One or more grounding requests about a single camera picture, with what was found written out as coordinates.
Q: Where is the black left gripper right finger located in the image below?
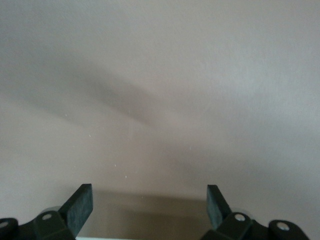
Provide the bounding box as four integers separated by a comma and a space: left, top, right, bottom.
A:
199, 184, 311, 240

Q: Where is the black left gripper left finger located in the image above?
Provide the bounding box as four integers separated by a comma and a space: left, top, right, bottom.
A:
0, 183, 94, 240

